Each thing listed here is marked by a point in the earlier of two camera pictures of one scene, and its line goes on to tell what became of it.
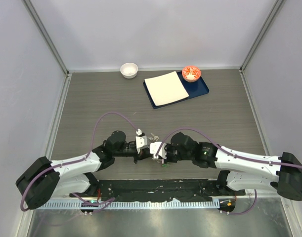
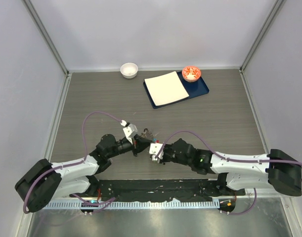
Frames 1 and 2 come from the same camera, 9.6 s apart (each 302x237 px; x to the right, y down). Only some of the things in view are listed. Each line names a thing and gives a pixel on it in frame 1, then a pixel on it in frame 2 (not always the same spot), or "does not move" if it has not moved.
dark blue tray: x=194 y=89 does not move
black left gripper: x=144 y=153 to x=139 y=143
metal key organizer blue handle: x=164 y=165 to x=147 y=134
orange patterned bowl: x=191 y=73 does not move
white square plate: x=166 y=88 does not move
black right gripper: x=168 y=160 does not move
